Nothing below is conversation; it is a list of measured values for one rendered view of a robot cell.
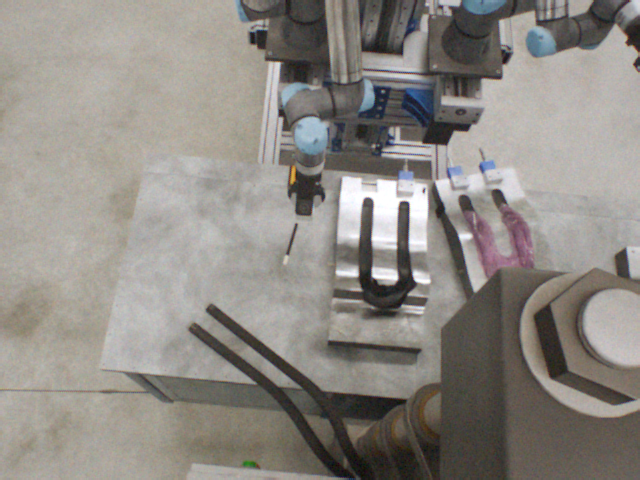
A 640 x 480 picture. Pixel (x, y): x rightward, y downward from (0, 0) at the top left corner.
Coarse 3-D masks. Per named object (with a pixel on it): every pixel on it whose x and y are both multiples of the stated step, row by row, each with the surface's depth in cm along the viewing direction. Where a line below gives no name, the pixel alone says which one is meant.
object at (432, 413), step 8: (440, 392) 84; (432, 400) 85; (440, 400) 80; (432, 408) 83; (440, 408) 79; (424, 416) 88; (432, 416) 84; (440, 416) 80; (400, 424) 107; (432, 424) 85; (360, 432) 160; (400, 432) 106; (360, 440) 155; (376, 440) 133; (400, 440) 109; (408, 440) 104; (360, 448) 155; (360, 456) 154; (368, 464) 154
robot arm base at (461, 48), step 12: (456, 24) 171; (444, 36) 178; (456, 36) 173; (468, 36) 170; (480, 36) 170; (492, 36) 175; (444, 48) 178; (456, 48) 175; (468, 48) 173; (480, 48) 174; (456, 60) 178; (468, 60) 176; (480, 60) 178
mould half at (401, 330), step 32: (352, 192) 177; (384, 192) 177; (416, 192) 177; (352, 224) 173; (384, 224) 173; (416, 224) 174; (352, 256) 166; (384, 256) 167; (416, 256) 169; (352, 288) 161; (416, 288) 161; (352, 320) 165; (384, 320) 165; (416, 320) 165; (416, 352) 166
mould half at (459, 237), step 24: (432, 192) 187; (456, 192) 182; (480, 192) 182; (504, 192) 182; (456, 216) 178; (528, 216) 176; (456, 240) 174; (504, 240) 172; (456, 264) 178; (552, 264) 172
